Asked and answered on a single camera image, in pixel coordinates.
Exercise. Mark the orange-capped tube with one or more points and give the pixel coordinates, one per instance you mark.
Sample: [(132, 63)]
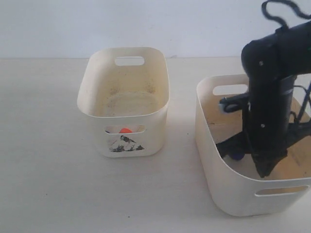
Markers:
[(125, 130)]

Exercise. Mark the cream plastic bin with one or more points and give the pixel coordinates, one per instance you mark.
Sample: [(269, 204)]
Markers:
[(126, 88), (235, 186)]

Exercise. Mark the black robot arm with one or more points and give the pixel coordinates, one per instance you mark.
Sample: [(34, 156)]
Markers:
[(269, 127)]

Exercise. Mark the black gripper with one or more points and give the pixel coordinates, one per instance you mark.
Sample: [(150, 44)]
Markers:
[(265, 162)]

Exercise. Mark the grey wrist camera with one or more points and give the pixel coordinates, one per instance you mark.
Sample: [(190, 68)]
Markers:
[(232, 104)]

